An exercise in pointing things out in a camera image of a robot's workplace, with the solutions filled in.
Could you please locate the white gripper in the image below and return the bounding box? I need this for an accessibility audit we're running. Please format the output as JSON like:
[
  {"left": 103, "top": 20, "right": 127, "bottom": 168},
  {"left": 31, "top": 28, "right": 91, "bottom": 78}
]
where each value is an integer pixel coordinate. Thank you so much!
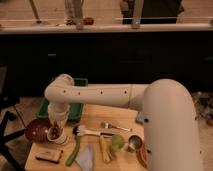
[{"left": 47, "top": 102, "right": 69, "bottom": 128}]

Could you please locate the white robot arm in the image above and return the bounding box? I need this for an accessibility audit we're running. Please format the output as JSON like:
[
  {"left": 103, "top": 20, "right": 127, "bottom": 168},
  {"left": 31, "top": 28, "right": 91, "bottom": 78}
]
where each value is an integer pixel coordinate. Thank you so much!
[{"left": 44, "top": 74, "right": 204, "bottom": 171}]

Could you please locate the white paper cup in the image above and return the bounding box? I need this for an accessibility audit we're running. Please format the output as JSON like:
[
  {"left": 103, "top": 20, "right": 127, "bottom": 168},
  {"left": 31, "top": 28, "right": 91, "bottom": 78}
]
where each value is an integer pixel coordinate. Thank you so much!
[{"left": 47, "top": 128, "right": 69, "bottom": 145}]

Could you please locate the silver metal cup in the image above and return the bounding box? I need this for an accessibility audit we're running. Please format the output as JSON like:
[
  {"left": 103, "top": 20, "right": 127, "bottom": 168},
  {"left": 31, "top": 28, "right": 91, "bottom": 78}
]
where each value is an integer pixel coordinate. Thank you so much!
[{"left": 127, "top": 135, "right": 143, "bottom": 152}]

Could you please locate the green plastic tray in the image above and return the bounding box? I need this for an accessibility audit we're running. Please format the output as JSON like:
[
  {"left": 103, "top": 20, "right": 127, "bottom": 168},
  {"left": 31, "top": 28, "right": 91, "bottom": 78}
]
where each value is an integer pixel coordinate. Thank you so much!
[{"left": 36, "top": 78, "right": 88, "bottom": 123}]

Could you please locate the purple grape bunch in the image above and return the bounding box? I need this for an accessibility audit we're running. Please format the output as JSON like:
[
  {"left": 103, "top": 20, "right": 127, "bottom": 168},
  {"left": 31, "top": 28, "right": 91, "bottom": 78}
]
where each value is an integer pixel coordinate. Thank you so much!
[{"left": 50, "top": 123, "right": 62, "bottom": 139}]

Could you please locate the dark red round plate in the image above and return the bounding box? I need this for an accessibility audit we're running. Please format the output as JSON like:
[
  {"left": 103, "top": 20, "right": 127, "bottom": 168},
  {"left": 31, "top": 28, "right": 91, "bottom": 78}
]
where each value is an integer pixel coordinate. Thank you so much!
[{"left": 25, "top": 118, "right": 50, "bottom": 143}]

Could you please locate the small wooden block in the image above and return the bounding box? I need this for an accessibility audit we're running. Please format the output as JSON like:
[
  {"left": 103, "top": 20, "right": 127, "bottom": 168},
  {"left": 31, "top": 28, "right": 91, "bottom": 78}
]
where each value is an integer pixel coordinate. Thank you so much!
[{"left": 35, "top": 148, "right": 63, "bottom": 163}]

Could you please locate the green long vegetable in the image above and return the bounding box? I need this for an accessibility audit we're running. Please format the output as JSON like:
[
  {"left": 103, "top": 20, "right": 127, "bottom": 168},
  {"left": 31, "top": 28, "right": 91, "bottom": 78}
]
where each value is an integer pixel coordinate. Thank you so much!
[{"left": 65, "top": 136, "right": 80, "bottom": 166}]

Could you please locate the black chair base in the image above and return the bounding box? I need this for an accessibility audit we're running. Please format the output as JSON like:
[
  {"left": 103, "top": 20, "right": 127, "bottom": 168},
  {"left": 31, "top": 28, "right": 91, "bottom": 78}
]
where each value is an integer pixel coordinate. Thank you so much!
[{"left": 0, "top": 96, "right": 26, "bottom": 171}]

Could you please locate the grey folded cloth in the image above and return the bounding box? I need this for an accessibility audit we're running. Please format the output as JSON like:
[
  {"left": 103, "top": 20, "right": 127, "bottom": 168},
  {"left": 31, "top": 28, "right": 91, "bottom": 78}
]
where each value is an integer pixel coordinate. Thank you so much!
[{"left": 75, "top": 145, "right": 94, "bottom": 171}]

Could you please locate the orange carrot piece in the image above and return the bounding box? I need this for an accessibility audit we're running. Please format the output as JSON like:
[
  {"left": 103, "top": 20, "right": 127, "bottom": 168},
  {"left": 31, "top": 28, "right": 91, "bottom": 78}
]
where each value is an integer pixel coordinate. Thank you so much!
[{"left": 138, "top": 145, "right": 147, "bottom": 169}]

